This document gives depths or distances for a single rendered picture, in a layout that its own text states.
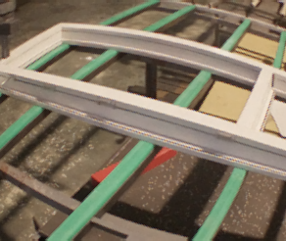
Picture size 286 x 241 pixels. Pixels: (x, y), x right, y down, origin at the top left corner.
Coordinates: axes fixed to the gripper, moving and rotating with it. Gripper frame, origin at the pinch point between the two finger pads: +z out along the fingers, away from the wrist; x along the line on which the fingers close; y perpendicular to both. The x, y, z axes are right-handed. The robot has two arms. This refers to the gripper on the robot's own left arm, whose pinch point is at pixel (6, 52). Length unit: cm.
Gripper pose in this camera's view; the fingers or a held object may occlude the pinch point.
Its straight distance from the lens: 136.0
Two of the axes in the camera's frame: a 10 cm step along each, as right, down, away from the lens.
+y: 4.8, -4.7, 7.4
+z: 0.0, 8.5, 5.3
